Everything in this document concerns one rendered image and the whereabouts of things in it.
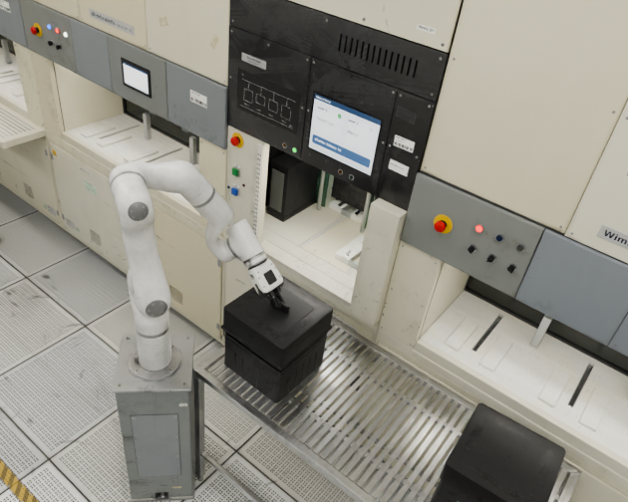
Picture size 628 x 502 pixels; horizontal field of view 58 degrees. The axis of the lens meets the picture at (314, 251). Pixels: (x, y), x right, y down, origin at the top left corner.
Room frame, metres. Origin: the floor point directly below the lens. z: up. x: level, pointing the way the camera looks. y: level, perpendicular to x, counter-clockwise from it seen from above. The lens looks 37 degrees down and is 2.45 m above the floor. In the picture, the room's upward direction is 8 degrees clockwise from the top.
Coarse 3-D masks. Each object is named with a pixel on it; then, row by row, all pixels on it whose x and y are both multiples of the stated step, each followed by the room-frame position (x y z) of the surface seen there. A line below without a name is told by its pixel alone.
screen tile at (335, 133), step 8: (320, 104) 1.92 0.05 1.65; (320, 112) 1.92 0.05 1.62; (328, 112) 1.90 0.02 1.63; (336, 112) 1.88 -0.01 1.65; (336, 120) 1.88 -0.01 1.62; (320, 128) 1.91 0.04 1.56; (328, 128) 1.89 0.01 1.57; (336, 128) 1.87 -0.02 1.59; (328, 136) 1.89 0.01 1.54; (336, 136) 1.87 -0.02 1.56
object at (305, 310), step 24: (288, 288) 1.59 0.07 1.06; (240, 312) 1.43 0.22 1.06; (264, 312) 1.45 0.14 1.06; (288, 312) 1.46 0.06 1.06; (312, 312) 1.48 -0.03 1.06; (240, 336) 1.39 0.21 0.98; (264, 336) 1.33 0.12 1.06; (288, 336) 1.35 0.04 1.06; (312, 336) 1.42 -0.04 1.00; (288, 360) 1.31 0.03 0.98
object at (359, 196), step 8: (336, 184) 2.46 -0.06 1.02; (344, 184) 2.44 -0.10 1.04; (336, 192) 2.46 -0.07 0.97; (344, 192) 2.43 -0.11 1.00; (352, 192) 2.41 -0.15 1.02; (360, 192) 2.39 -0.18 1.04; (344, 200) 2.43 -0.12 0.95; (352, 200) 2.41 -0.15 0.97; (360, 200) 2.38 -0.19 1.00; (360, 208) 2.38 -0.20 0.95
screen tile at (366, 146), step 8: (352, 120) 1.84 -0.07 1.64; (352, 128) 1.84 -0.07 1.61; (360, 128) 1.82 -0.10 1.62; (368, 128) 1.80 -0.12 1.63; (376, 128) 1.79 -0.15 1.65; (344, 136) 1.85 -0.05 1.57; (352, 136) 1.83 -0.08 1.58; (368, 136) 1.80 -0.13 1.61; (352, 144) 1.83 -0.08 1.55; (360, 144) 1.81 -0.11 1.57; (368, 144) 1.80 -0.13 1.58; (368, 152) 1.79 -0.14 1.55
